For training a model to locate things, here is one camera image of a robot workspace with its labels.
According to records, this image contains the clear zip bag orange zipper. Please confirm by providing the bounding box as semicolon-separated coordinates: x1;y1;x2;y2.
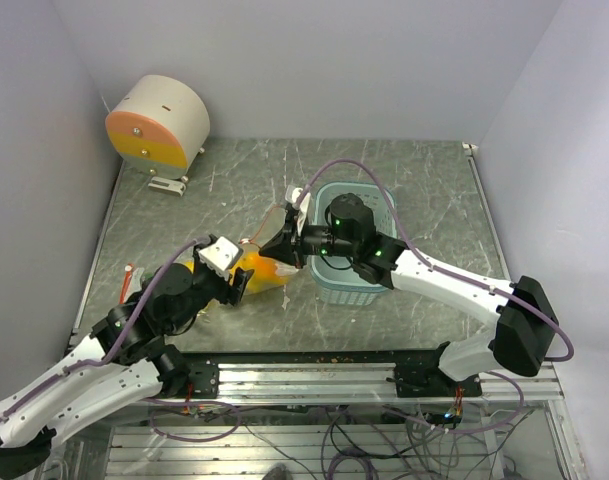
119;263;145;304

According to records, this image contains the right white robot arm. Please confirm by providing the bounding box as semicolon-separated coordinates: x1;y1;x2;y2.
259;193;559;397

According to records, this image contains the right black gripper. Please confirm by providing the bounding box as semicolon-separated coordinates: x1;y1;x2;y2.
259;213;357;270

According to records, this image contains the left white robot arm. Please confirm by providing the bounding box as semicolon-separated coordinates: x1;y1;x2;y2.
0;260;253;479

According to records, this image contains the round cream drawer box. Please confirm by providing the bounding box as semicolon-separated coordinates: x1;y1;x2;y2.
105;74;210;180

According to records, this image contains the tangle of floor cables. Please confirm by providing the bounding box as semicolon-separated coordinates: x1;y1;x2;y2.
143;394;535;480

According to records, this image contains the small white bracket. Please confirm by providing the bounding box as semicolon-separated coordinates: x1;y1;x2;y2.
148;176;186;197

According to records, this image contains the orange toy mango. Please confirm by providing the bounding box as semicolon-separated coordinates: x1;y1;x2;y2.
233;251;288;295

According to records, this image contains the light blue plastic basket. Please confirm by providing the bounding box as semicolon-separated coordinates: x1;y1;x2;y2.
307;181;397;307

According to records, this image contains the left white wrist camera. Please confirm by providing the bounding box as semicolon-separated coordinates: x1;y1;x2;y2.
198;236;244;281

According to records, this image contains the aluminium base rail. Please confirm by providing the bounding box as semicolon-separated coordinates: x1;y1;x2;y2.
179;361;564;405

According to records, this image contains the white corner clip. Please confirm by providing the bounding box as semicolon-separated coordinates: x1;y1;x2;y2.
462;142;478;156

